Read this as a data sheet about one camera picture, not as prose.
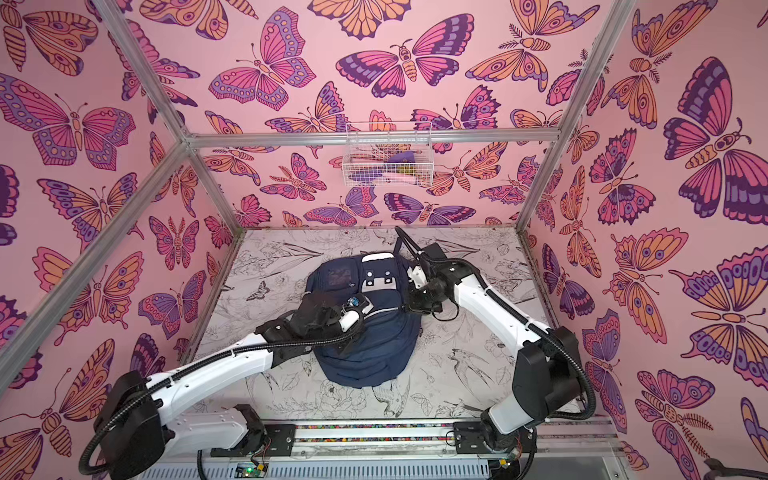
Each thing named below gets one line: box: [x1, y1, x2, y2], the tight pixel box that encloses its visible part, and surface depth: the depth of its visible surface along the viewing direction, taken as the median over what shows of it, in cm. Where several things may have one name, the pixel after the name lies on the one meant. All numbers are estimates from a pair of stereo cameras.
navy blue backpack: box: [305, 253, 422, 388], surface depth 82 cm
